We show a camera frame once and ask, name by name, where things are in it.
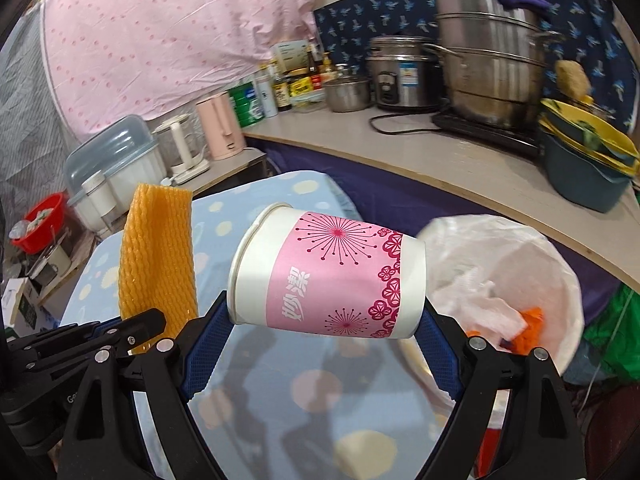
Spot beige cardboard box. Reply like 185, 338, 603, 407
271, 40, 311, 74

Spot grey patterned cloth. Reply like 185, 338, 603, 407
0, 15, 81, 232

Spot black induction cooker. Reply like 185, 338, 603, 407
432, 109, 544, 162

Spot yellow label jar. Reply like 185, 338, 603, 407
288, 75, 314, 99

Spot dark soy sauce bottle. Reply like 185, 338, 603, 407
307, 44, 324, 89

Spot green plastic bag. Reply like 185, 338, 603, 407
581, 284, 640, 387

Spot black power cord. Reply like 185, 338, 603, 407
368, 112, 437, 137

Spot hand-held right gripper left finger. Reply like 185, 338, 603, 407
59, 290, 237, 480

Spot white bottle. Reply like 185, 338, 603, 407
254, 73, 279, 119

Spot white tumbler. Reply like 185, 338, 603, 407
79, 169, 124, 234

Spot pink dotted sheet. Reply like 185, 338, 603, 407
37, 0, 332, 132

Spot green vegetable leaves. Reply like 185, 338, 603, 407
574, 119, 601, 149

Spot orange foam net sleeve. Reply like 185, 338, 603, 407
118, 183, 200, 357

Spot brown sauce bottle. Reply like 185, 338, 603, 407
269, 72, 294, 112

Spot white paper towel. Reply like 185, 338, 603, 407
451, 267, 524, 344

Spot pink white paper cup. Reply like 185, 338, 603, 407
226, 202, 427, 341

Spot green tin can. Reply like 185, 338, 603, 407
228, 79, 265, 129

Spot large orange plastic bag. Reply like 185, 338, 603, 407
512, 305, 545, 357

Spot steel steamer pot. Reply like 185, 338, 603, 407
424, 0, 567, 129

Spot brown loofah sponge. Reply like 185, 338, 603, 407
553, 59, 591, 101

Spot pink electric kettle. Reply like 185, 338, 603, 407
194, 92, 247, 161

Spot glass electric kettle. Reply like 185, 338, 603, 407
152, 113, 211, 187

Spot dark purple cloth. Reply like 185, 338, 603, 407
245, 134, 627, 327

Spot small steel pot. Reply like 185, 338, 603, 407
323, 74, 372, 114

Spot navy printed cloth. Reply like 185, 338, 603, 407
313, 0, 632, 122

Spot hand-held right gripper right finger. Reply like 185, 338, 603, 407
416, 307, 587, 480

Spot dish box with translucent lid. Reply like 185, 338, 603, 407
63, 113, 164, 232

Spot blue dotted blanket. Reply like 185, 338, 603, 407
60, 170, 452, 480

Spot waste bin with white liner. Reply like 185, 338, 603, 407
414, 213, 585, 402

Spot red shopping bag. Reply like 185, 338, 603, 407
472, 409, 507, 479

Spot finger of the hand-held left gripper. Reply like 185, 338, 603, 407
29, 308, 168, 382
6, 318, 124, 357

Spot steel rice cooker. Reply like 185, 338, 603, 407
364, 35, 444, 114

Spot red plastic basin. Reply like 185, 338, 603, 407
9, 191, 69, 255

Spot clear food container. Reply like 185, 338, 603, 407
289, 92, 329, 113

